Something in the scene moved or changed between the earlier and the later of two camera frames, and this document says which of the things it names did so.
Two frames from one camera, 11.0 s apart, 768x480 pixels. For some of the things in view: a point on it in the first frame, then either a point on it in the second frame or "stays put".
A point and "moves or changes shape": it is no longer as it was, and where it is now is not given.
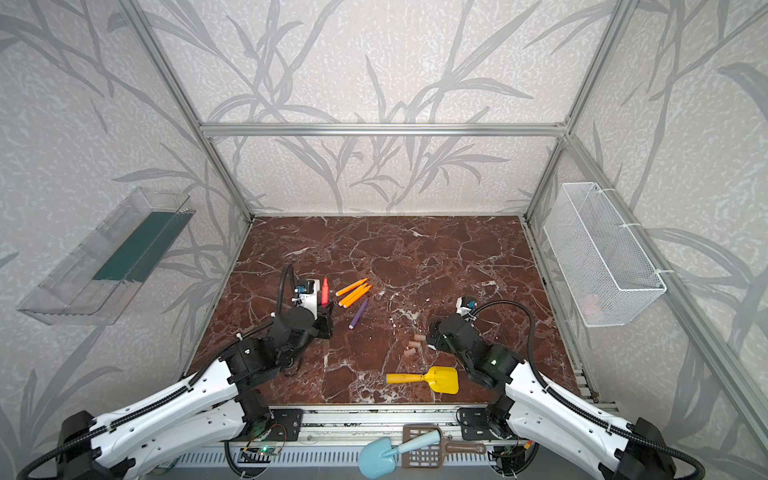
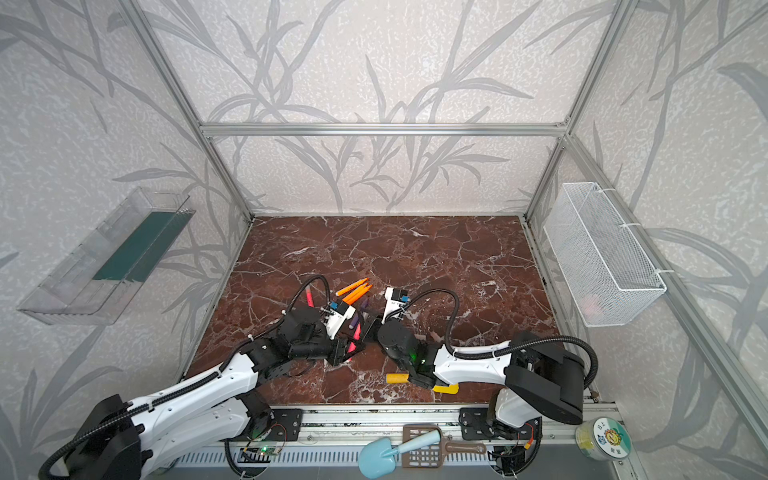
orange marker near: x=357 y=297 stays put
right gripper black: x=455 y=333 -> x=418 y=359
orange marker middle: x=342 y=301 stays put
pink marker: x=325 y=293 moves or changes shape
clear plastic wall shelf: x=90 y=288 stays put
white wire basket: x=605 y=274 stays put
